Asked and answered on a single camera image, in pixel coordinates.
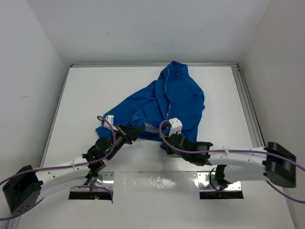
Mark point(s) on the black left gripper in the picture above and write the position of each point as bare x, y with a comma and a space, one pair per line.
127, 132

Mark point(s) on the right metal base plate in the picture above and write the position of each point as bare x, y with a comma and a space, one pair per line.
207, 183

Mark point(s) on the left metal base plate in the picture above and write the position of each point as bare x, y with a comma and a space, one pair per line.
103, 182

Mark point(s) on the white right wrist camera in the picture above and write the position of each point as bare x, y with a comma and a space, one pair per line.
175, 126

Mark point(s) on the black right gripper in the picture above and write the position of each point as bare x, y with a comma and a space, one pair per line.
167, 150

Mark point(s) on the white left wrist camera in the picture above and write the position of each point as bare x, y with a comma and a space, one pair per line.
109, 121

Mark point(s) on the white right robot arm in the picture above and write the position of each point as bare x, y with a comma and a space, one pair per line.
272, 163

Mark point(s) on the blue zip-up jacket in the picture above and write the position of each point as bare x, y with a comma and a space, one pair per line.
173, 95

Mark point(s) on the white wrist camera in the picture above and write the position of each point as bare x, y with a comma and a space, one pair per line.
109, 121
175, 126

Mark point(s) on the metal base plate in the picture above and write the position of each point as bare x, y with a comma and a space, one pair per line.
103, 182
207, 183

